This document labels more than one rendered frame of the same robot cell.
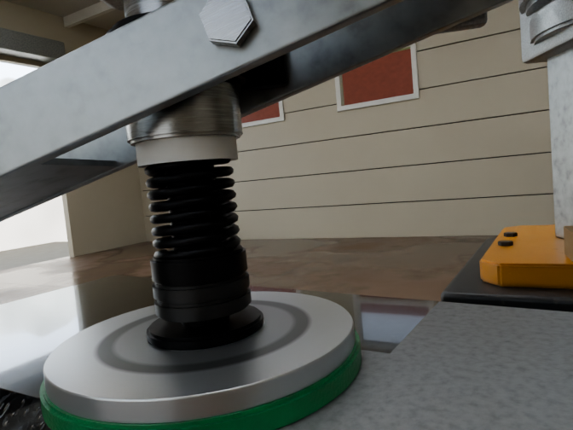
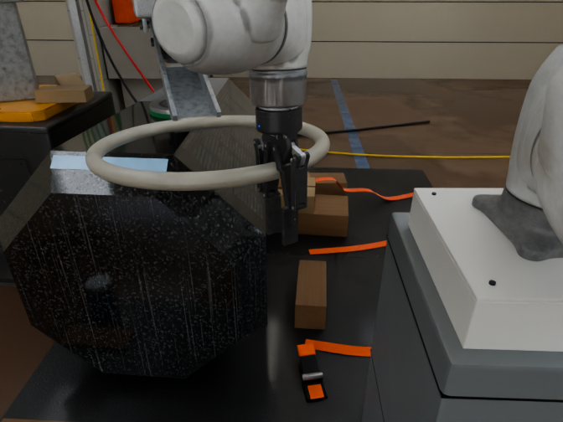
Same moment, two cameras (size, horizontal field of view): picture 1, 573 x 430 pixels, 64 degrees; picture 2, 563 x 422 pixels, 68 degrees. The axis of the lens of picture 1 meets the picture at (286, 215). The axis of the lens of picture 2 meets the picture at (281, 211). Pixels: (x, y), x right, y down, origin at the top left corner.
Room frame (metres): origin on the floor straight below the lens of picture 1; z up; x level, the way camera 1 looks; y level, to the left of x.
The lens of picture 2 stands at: (0.70, 1.51, 1.21)
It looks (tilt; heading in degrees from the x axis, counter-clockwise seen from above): 28 degrees down; 242
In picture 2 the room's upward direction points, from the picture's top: straight up
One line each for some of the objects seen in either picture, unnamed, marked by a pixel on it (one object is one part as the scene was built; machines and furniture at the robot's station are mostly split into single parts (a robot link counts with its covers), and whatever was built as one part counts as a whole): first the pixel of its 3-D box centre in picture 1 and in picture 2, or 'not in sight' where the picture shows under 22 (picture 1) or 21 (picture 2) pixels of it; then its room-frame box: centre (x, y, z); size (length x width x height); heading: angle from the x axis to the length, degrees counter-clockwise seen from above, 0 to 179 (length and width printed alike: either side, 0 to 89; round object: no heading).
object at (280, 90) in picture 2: not in sight; (278, 88); (0.39, 0.92, 1.07); 0.09 x 0.09 x 0.06
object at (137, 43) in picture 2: not in sight; (159, 64); (-0.37, -3.35, 0.43); 1.30 x 0.62 x 0.86; 60
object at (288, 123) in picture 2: not in sight; (279, 135); (0.39, 0.93, 1.00); 0.08 x 0.07 x 0.09; 96
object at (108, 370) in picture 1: (207, 337); (181, 104); (0.33, 0.07, 0.84); 0.21 x 0.21 x 0.01
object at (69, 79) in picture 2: not in sight; (70, 83); (0.63, -0.71, 0.80); 0.20 x 0.10 x 0.05; 96
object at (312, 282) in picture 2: not in sight; (311, 292); (-0.06, 0.35, 0.07); 0.30 x 0.12 x 0.12; 57
